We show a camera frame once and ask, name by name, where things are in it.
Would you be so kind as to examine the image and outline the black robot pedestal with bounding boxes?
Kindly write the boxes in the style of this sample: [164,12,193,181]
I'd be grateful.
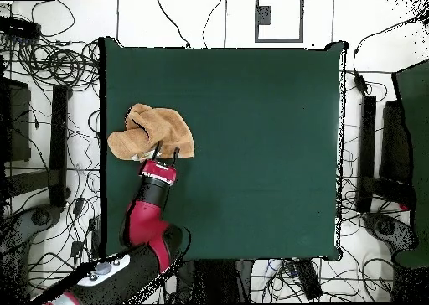
[173,259,255,304]

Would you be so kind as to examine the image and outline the dark green table cloth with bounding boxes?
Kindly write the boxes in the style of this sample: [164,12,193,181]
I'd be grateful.
[100,37,348,261]

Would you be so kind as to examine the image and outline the orange terry towel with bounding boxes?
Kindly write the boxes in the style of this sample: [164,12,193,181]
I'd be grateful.
[106,103,196,163]

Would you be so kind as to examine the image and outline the black furniture panel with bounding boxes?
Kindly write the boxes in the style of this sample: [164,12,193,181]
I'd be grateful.
[380,100,411,185]
[0,76,32,163]

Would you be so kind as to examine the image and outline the black stand bar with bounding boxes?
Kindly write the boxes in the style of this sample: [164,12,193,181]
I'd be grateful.
[355,95,377,213]
[49,84,71,208]

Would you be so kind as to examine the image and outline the green hanging cloth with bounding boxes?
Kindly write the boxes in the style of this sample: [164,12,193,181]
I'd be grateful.
[391,59,429,269]

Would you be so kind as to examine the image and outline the dark grey block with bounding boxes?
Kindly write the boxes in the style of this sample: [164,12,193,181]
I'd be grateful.
[257,5,271,26]

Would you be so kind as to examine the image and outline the black power strip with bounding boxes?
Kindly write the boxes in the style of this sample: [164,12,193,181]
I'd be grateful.
[0,16,42,39]
[284,258,324,301]
[88,217,103,259]

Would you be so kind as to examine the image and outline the black cable coil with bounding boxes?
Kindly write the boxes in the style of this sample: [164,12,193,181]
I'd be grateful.
[18,38,101,90]

